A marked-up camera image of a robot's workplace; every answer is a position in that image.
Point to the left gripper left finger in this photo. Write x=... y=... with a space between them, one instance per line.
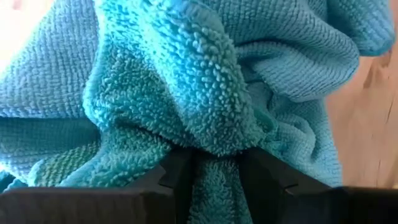
x=168 y=199

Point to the teal microfiber towel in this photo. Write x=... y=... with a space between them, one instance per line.
x=186 y=77

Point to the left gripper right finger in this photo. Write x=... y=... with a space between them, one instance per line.
x=273 y=196

